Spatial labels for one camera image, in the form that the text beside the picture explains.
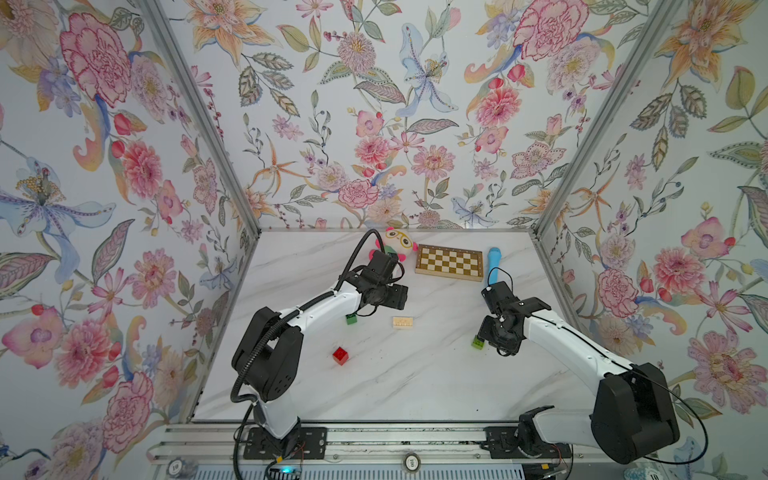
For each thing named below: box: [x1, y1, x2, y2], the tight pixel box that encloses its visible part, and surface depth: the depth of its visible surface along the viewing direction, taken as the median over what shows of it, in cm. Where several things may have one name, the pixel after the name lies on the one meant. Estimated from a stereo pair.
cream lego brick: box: [392, 317, 414, 328], surface depth 97 cm
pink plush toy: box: [375, 226, 419, 262], surface depth 112 cm
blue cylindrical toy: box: [488, 247, 501, 285], surface depth 112 cm
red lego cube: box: [332, 346, 349, 366], surface depth 88 cm
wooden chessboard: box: [415, 244, 484, 282], surface depth 109 cm
